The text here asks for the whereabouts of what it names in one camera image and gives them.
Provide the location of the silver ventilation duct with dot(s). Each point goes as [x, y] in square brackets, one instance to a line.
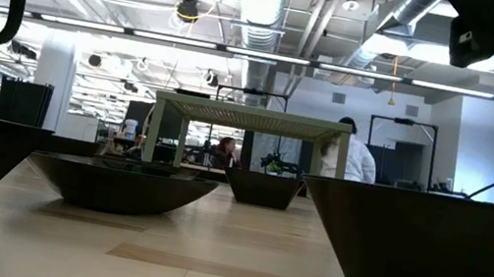
[262, 6]
[412, 5]

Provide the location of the black gantry frame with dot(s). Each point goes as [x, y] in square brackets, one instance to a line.
[404, 121]

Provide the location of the black background monitor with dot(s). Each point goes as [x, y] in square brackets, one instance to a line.
[142, 109]

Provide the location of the black ceiling device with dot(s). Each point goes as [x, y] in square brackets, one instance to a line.
[188, 10]

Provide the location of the black glossy leaf-shaped plate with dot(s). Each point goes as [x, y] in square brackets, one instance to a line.
[120, 188]

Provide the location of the long ceiling light strip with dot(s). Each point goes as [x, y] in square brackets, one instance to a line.
[173, 39]

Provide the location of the standing person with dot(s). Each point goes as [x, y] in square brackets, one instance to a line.
[357, 163]

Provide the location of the small green potted plant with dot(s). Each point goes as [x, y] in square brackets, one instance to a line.
[274, 166]

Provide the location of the white column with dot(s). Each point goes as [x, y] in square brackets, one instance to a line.
[55, 78]

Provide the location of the pale green perforated metal shelf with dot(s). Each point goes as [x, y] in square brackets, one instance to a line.
[250, 119]

